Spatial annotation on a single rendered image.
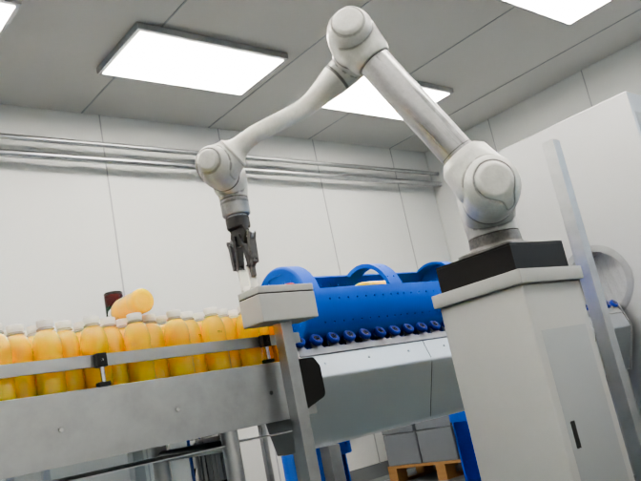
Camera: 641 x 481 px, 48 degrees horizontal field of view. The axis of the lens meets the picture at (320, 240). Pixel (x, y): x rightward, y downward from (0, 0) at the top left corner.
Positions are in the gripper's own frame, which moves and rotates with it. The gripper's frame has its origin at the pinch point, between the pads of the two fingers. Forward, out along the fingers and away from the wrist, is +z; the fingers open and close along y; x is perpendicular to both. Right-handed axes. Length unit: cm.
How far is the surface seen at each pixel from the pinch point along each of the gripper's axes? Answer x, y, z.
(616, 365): -164, -22, 49
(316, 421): -18.6, 3.5, 45.7
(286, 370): 4.9, -16.5, 30.2
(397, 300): -63, -1, 10
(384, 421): -50, 5, 51
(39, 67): -59, 274, -223
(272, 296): 8.4, -20.8, 9.8
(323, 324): -28.4, 1.8, 16.0
